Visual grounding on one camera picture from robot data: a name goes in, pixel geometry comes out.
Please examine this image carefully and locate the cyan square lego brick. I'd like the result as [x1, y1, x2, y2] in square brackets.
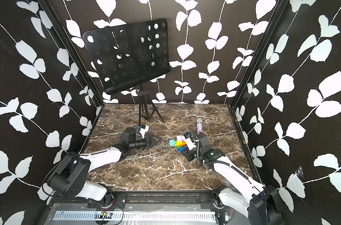
[169, 140, 175, 147]

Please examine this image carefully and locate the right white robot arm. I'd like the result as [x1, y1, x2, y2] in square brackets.
[182, 130, 286, 225]

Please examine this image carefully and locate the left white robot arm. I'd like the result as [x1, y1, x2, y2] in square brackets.
[45, 127, 162, 201]

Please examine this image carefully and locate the purple glitter microphone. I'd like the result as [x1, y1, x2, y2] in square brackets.
[196, 117, 203, 134]

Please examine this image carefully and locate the black perforated music stand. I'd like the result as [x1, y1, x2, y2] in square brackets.
[82, 18, 171, 120]

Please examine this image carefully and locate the black front mounting rail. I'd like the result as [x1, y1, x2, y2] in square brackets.
[48, 187, 243, 210]

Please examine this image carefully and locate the white slotted cable duct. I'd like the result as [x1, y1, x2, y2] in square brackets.
[51, 211, 216, 223]

